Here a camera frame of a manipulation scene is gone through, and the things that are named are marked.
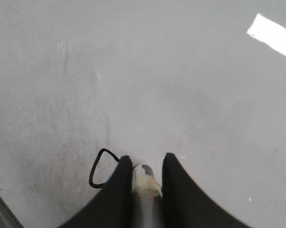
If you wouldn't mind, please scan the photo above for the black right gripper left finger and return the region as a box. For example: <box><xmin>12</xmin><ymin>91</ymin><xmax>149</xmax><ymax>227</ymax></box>
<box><xmin>60</xmin><ymin>156</ymin><xmax>132</xmax><ymax>228</ymax></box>

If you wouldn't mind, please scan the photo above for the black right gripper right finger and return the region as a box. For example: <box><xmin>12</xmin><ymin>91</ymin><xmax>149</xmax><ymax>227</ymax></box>
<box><xmin>162</xmin><ymin>153</ymin><xmax>248</xmax><ymax>228</ymax></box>

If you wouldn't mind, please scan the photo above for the white whiteboard marker pen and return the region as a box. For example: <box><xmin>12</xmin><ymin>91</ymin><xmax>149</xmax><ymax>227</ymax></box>
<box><xmin>130</xmin><ymin>163</ymin><xmax>165</xmax><ymax>228</ymax></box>

